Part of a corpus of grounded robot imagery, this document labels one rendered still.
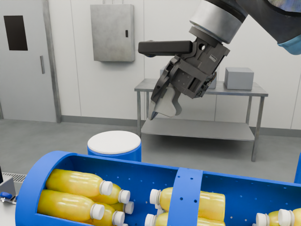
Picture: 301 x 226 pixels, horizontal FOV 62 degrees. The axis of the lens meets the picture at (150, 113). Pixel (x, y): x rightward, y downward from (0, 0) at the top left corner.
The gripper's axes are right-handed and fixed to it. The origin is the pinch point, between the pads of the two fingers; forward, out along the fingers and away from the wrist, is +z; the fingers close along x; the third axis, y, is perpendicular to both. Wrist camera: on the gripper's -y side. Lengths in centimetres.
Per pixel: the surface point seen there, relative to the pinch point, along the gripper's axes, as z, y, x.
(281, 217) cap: 7.2, 37.1, 15.8
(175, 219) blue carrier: 16.7, 17.8, 0.3
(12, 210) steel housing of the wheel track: 70, -32, 9
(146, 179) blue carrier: 27.8, 3.1, 21.9
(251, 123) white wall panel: 48, 25, 369
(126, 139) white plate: 43, -26, 62
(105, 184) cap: 28.2, -3.1, 6.6
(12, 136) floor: 245, -249, 201
